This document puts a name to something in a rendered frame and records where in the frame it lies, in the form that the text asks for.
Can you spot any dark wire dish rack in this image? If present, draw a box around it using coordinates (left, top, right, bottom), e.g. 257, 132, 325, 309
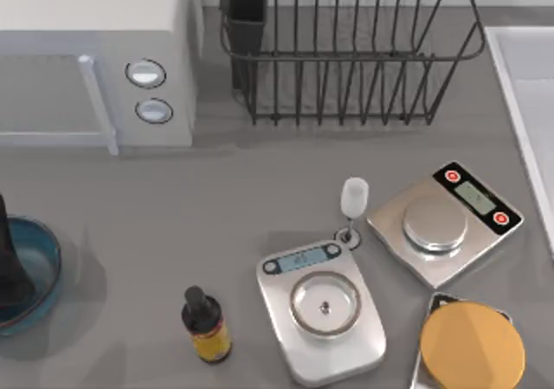
218, 0, 486, 126

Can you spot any scale with yellow round plate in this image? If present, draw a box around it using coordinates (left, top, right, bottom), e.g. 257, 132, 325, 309
409, 292, 527, 389

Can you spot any microwave oven door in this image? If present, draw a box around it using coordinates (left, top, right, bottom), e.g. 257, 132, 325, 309
0, 54, 119, 155

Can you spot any dark brown dropper bottle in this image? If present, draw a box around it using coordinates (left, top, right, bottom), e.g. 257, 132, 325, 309
180, 285, 234, 365

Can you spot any larger microwave knob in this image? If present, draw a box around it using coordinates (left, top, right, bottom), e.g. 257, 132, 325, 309
125, 58, 168, 90

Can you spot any dark cutlery holder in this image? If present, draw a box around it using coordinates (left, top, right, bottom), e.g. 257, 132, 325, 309
219, 0, 269, 90

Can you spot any microwave door handle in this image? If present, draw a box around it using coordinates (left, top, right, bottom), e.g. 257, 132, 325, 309
77, 54, 119, 156

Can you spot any smaller microwave knob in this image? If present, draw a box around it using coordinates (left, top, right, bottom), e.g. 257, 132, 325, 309
134, 97, 175, 126

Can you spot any pale microwave oven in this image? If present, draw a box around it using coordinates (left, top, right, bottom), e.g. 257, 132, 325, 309
0, 0, 204, 156

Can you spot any clear wine glass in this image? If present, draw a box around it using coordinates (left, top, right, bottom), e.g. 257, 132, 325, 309
333, 176, 370, 250

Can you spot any blue bowl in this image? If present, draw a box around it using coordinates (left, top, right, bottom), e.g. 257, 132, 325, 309
0, 215, 63, 337

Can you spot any white kitchen scale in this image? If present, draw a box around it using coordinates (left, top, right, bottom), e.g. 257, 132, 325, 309
255, 240, 388, 387

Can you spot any silver scale with black panel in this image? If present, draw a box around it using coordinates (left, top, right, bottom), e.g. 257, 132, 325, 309
366, 160, 525, 290

